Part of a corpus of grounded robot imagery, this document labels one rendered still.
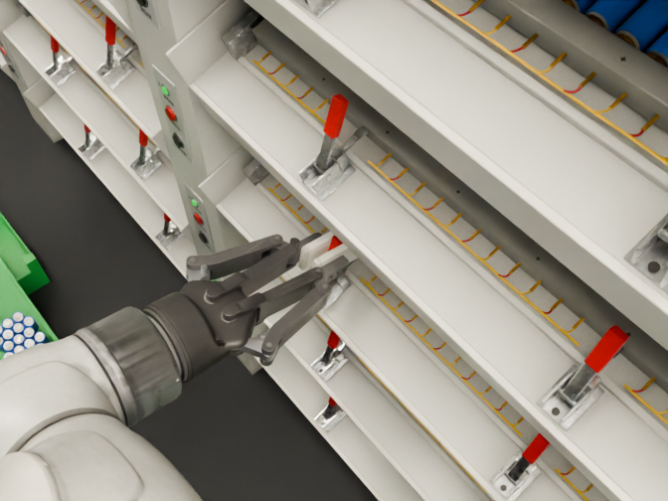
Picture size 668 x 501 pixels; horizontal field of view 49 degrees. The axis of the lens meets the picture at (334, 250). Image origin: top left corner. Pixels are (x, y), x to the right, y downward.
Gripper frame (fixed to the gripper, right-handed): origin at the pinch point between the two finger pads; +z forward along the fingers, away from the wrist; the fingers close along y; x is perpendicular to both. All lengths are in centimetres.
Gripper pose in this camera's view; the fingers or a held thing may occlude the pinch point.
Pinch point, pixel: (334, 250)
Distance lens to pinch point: 74.4
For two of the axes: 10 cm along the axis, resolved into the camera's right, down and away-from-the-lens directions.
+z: 7.4, -4.2, 5.3
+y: 6.5, 6.3, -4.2
